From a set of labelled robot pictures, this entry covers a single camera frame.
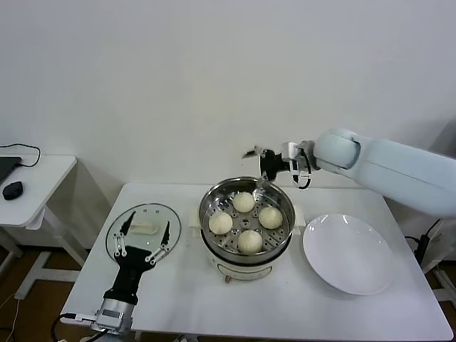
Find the black laptop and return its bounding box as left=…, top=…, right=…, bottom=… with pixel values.
left=0, top=156, right=23, bottom=185

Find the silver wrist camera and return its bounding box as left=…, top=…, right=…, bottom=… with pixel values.
left=93, top=308, right=124, bottom=328
left=281, top=141, right=313, bottom=179

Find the white steamed baozi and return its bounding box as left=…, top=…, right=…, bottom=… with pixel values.
left=208, top=212, right=234, bottom=235
left=237, top=229, right=264, bottom=254
left=232, top=191, right=256, bottom=214
left=258, top=206, right=284, bottom=229

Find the thin white floor cable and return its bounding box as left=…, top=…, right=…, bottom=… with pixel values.
left=0, top=292, right=21, bottom=342

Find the black power cable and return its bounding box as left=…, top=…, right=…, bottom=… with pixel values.
left=404, top=215, right=445, bottom=250

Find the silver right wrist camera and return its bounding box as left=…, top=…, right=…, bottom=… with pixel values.
left=281, top=141, right=313, bottom=179

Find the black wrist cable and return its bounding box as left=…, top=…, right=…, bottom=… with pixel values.
left=294, top=166, right=314, bottom=190
left=53, top=311, right=97, bottom=342

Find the white side table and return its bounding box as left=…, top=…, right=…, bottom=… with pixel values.
left=0, top=154, right=89, bottom=300

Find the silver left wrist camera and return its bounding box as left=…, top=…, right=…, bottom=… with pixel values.
left=93, top=308, right=124, bottom=328

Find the cream electric cooker base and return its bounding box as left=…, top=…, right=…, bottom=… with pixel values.
left=192, top=227, right=302, bottom=285

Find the glass lid with cream handle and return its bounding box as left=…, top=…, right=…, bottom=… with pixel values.
left=105, top=202, right=182, bottom=264

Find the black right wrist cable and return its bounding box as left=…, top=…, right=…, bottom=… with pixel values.
left=294, top=166, right=314, bottom=190

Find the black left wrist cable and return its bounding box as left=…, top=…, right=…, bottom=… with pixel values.
left=53, top=311, right=97, bottom=342

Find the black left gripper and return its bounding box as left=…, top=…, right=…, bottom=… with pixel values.
left=103, top=211, right=171, bottom=304

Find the black power strip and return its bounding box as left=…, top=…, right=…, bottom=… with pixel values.
left=415, top=233, right=430, bottom=266

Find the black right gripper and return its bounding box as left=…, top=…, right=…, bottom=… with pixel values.
left=242, top=145, right=291, bottom=190

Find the black laptop cable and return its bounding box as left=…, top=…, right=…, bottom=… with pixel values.
left=0, top=143, right=41, bottom=168

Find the stainless steel steamer basket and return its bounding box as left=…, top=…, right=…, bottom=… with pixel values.
left=187, top=176, right=306, bottom=263

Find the white round plate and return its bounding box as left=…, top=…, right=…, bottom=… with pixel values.
left=302, top=212, right=395, bottom=296

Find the black computer mouse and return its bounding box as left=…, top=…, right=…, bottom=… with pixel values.
left=1, top=180, right=24, bottom=200

